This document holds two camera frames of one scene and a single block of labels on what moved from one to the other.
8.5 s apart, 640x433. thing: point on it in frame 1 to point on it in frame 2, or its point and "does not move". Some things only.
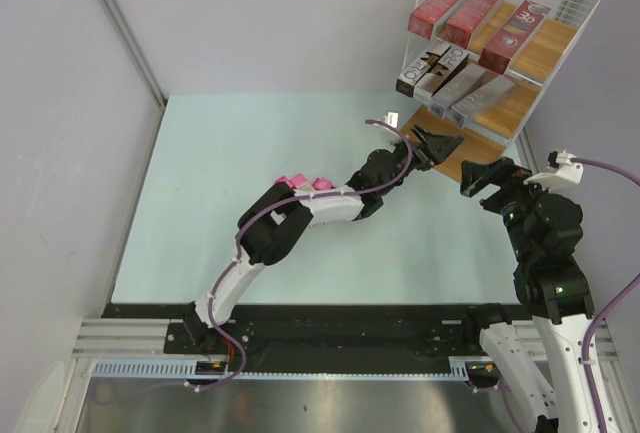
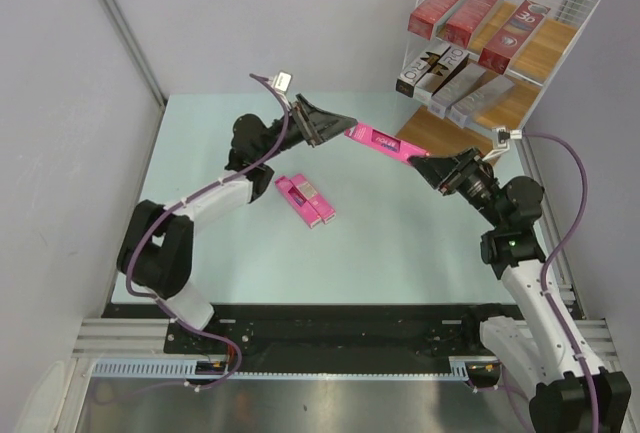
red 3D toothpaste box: [499, 51] does not move
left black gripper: [434, 149] to [315, 126]
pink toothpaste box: [321, 183] to [384, 143]
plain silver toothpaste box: [453, 88] does not move
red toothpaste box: [458, 31] does not move
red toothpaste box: [427, 16] does not move
